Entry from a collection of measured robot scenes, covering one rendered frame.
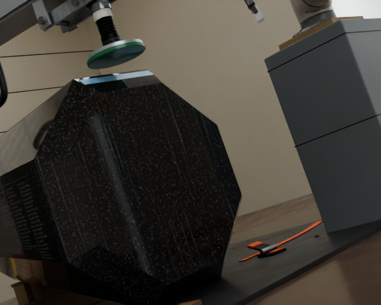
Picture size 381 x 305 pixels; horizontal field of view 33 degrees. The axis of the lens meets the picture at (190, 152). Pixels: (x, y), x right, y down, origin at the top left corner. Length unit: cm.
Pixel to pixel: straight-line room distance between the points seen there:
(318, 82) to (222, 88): 561
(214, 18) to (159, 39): 99
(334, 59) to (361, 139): 33
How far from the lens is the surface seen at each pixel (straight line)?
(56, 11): 250
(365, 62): 267
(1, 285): 809
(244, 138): 814
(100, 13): 241
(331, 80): 266
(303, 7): 283
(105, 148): 223
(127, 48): 232
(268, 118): 789
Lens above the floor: 30
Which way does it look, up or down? 5 degrees up
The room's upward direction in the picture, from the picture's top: 19 degrees counter-clockwise
